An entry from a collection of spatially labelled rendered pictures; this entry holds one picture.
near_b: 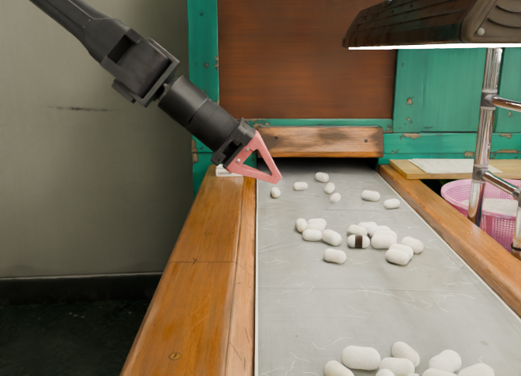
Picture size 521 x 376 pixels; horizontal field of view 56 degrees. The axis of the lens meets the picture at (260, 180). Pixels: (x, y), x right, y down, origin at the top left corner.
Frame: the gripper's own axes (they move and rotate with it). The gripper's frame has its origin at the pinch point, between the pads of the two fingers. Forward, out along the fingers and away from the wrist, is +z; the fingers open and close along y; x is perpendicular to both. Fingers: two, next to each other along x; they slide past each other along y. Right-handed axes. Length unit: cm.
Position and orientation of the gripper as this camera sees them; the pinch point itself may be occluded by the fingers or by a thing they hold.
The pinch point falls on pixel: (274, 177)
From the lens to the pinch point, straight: 72.7
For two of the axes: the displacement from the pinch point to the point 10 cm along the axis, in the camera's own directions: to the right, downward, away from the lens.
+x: -6.5, 7.4, 1.8
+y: 0.0, -2.4, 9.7
